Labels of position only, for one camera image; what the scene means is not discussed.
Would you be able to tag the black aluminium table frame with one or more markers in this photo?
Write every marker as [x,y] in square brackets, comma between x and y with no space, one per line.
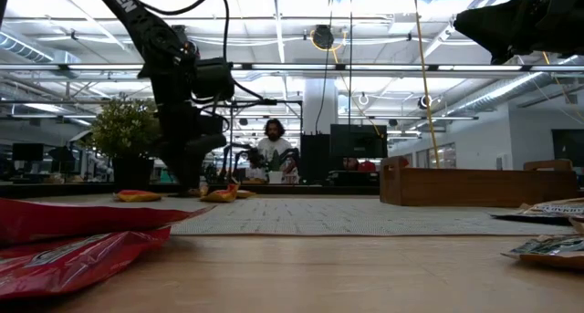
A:
[68,188]

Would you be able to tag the dark wall screen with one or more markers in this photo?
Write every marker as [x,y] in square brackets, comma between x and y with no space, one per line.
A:
[568,146]

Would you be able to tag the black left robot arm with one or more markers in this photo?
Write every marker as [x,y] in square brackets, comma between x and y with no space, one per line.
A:
[137,21]

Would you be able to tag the red tea packet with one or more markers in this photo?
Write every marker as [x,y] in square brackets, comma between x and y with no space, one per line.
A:
[91,219]
[68,263]

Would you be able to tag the black computer monitor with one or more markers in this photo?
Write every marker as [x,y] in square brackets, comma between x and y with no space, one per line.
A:
[358,142]

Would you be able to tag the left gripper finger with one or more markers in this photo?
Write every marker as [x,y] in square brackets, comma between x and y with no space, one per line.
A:
[191,176]

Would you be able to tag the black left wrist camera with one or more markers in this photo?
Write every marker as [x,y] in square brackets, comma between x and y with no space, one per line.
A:
[214,78]

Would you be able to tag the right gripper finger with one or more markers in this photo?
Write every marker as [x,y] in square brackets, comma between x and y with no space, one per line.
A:
[511,25]
[502,56]

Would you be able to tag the person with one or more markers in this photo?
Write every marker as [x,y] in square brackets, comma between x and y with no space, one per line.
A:
[350,163]
[274,146]

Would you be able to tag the wooden tea organizer box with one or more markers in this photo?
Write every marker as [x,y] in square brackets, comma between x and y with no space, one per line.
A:
[479,187]

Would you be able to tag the background black robot arm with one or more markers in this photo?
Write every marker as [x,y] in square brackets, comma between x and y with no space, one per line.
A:
[253,158]

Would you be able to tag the white square column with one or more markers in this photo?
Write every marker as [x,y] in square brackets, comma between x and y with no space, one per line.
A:
[331,112]

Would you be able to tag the black tall box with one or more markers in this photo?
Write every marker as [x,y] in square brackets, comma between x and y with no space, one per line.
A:
[315,158]

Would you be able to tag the red round object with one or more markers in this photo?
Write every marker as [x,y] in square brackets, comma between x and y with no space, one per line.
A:
[367,166]

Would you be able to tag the green plant in black pot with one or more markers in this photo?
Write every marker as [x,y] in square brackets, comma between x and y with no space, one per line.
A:
[118,130]

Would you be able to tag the grey woven placemat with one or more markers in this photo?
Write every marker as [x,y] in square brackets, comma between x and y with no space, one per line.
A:
[342,217]

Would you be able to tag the beige vanilla cinnamon tea packet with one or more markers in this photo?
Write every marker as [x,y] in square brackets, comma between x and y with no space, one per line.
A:
[552,251]
[578,226]
[556,209]

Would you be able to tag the background black rig frame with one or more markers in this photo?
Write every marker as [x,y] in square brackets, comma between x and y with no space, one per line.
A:
[267,101]

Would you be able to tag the small black monitor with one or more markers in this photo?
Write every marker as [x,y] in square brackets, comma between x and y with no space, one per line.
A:
[27,152]

